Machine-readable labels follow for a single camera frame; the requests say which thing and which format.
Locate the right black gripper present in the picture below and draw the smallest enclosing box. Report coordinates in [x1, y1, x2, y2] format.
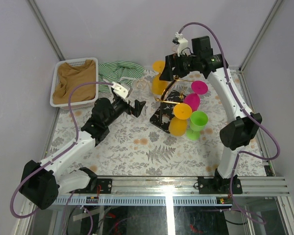
[158, 51, 199, 82]

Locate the orange wine glass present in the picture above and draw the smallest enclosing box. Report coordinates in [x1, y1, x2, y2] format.
[151, 61, 168, 95]
[169, 103, 193, 137]

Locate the clear wine glass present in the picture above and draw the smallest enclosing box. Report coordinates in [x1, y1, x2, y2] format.
[132, 78, 147, 101]

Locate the gold wine glass rack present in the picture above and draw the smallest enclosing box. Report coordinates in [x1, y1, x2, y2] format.
[142, 76, 186, 133]

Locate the pink plastic wine glass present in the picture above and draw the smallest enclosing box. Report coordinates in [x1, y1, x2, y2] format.
[183, 81, 208, 112]

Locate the green plastic wine glass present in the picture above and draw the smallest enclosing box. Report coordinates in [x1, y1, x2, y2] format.
[186, 111, 208, 141]

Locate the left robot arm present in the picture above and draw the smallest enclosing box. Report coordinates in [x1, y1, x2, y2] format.
[18, 95, 146, 210]

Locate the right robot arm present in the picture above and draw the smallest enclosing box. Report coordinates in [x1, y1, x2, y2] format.
[160, 33, 262, 194]

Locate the floral table mat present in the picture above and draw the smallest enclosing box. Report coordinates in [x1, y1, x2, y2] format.
[44, 69, 268, 177]

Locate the green striped cloth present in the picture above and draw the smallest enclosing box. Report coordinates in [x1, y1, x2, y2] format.
[98, 61, 145, 87]

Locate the white plastic basket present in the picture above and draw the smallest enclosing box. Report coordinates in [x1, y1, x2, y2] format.
[50, 57, 98, 110]

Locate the brown cloth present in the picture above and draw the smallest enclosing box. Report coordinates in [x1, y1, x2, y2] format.
[52, 60, 97, 105]

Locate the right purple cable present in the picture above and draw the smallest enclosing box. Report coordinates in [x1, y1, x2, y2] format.
[179, 22, 281, 224]

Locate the purple cable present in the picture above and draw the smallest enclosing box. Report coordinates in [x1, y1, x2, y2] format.
[179, 22, 281, 224]
[9, 81, 116, 219]

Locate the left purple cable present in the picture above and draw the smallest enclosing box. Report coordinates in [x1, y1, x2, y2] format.
[9, 81, 116, 219]

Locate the aluminium front rail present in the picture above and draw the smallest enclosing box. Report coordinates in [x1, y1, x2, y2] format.
[26, 175, 291, 196]

